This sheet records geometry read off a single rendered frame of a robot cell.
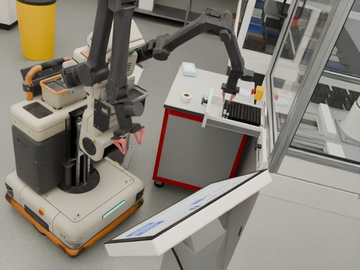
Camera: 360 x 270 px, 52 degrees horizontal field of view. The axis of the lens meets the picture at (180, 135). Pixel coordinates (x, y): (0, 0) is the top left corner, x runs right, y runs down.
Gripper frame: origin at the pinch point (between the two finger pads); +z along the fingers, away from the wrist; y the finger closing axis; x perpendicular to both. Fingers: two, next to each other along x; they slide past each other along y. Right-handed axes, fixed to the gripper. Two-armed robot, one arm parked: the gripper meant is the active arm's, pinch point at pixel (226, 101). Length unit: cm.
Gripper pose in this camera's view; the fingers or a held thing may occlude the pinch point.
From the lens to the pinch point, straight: 209.8
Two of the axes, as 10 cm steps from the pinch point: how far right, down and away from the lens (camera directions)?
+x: -1.9, 5.2, -8.3
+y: -9.6, -2.6, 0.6
